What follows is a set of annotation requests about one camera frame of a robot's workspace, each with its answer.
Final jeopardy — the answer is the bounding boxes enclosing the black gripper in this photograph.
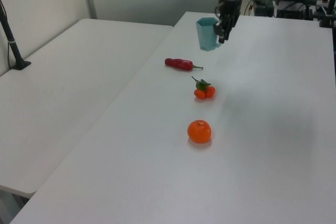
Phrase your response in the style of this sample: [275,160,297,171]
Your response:
[213,0,242,44]

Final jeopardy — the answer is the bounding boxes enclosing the teal hexagonal mug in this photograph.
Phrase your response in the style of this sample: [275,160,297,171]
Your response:
[196,17,223,51]

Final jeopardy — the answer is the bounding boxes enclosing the black equipment tower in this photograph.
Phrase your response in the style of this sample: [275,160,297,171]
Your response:
[252,0,276,18]

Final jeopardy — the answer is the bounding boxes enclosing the red chili pepper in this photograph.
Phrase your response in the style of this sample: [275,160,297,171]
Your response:
[164,58,204,72]

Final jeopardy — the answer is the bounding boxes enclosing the small tangerines with green leaves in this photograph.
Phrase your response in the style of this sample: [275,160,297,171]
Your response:
[191,76,216,101]

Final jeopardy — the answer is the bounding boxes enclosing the black electronics box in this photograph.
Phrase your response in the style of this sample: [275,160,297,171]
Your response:
[274,0,320,21]

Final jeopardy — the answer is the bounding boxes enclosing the large orange tangerine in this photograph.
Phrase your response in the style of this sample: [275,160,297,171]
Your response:
[187,120,212,144]

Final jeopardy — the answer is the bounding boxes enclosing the black clamp pole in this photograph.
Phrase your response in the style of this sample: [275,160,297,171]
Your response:
[319,0,336,28]

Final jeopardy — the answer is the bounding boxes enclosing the black camera pole with base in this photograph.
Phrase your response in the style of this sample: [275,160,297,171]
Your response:
[0,0,32,71]

